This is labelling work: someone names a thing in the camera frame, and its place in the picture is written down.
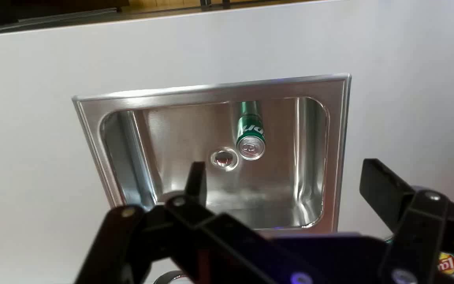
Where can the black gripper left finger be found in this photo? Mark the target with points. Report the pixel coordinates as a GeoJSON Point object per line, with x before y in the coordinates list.
{"type": "Point", "coordinates": [148, 246]}

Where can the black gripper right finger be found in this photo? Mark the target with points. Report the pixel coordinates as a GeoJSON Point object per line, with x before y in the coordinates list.
{"type": "Point", "coordinates": [421, 226]}

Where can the green soda can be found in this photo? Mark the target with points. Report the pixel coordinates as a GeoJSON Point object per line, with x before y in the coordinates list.
{"type": "Point", "coordinates": [249, 131]}

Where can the round metal sink drain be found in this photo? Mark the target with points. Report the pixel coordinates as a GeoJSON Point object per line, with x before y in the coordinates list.
{"type": "Point", "coordinates": [224, 160]}

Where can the stainless steel sink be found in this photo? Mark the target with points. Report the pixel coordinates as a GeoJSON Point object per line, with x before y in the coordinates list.
{"type": "Point", "coordinates": [184, 131]}

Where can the green and yellow chips bag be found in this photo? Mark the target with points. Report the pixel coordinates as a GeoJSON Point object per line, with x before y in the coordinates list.
{"type": "Point", "coordinates": [449, 264]}

